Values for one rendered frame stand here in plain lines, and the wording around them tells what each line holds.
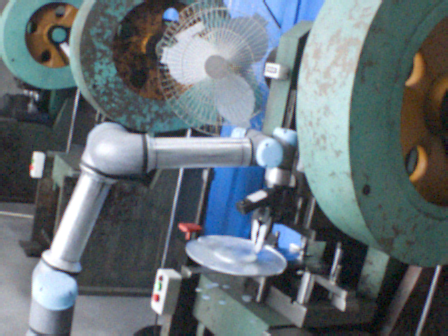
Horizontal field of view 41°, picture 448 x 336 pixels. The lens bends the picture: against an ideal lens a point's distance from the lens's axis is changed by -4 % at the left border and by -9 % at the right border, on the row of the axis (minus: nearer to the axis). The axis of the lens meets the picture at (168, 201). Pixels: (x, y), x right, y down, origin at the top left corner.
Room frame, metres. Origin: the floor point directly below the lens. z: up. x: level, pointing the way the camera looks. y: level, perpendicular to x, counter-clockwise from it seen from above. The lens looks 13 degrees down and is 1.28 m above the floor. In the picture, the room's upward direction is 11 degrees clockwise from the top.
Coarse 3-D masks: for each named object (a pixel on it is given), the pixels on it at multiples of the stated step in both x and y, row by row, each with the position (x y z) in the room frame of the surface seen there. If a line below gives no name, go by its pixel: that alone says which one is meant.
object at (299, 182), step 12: (300, 156) 1.84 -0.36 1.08; (300, 168) 1.83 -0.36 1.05; (300, 180) 1.82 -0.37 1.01; (300, 192) 1.81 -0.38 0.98; (300, 204) 1.76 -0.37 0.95; (312, 204) 1.75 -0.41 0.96; (288, 216) 1.79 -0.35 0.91; (300, 216) 1.76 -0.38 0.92; (312, 216) 1.75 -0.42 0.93; (324, 216) 1.77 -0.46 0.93; (312, 228) 1.75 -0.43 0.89; (324, 228) 1.78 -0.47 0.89; (336, 228) 1.80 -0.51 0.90
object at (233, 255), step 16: (192, 240) 1.77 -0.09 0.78; (208, 240) 1.80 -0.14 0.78; (224, 240) 1.82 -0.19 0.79; (240, 240) 1.85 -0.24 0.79; (192, 256) 1.64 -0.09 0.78; (208, 256) 1.67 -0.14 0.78; (224, 256) 1.67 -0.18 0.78; (240, 256) 1.69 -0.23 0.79; (256, 256) 1.71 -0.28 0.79; (272, 256) 1.75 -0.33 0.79; (240, 272) 1.58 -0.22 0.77; (256, 272) 1.60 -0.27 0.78; (272, 272) 1.61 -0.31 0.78
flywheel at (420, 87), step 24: (432, 48) 1.46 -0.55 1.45; (432, 72) 1.46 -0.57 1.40; (408, 96) 1.43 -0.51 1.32; (432, 96) 1.45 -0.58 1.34; (408, 120) 1.44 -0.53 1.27; (432, 120) 1.45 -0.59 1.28; (408, 144) 1.45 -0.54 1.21; (432, 144) 1.50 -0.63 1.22; (432, 168) 1.51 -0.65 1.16; (432, 192) 1.52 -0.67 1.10
